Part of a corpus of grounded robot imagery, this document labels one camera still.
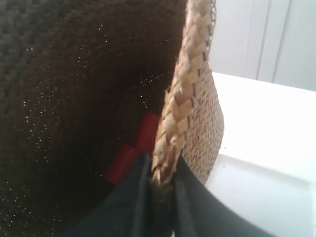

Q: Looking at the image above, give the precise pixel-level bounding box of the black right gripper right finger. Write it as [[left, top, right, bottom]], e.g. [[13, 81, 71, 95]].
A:
[[173, 155, 250, 237]]

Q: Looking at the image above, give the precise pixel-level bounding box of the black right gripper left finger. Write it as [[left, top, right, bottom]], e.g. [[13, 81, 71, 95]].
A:
[[59, 154, 151, 237]]

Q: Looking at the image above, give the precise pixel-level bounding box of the brown woven wicker basket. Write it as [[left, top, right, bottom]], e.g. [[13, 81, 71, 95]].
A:
[[0, 0, 224, 237]]

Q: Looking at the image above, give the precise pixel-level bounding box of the large red cylinder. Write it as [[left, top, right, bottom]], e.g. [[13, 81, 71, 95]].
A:
[[104, 143, 138, 185]]

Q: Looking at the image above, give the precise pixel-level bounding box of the small red cylinder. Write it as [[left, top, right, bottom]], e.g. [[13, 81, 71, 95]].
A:
[[134, 112, 159, 154]]

